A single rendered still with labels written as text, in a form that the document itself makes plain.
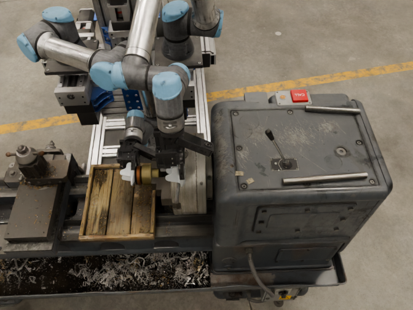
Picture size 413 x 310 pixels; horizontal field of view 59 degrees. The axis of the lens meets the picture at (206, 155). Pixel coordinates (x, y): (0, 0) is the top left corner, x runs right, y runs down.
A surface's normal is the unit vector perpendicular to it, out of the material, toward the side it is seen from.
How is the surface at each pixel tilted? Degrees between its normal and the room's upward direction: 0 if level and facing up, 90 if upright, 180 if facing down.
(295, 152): 0
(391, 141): 0
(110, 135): 0
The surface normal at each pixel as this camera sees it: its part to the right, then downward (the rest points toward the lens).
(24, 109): 0.00, -0.58
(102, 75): -0.40, 0.74
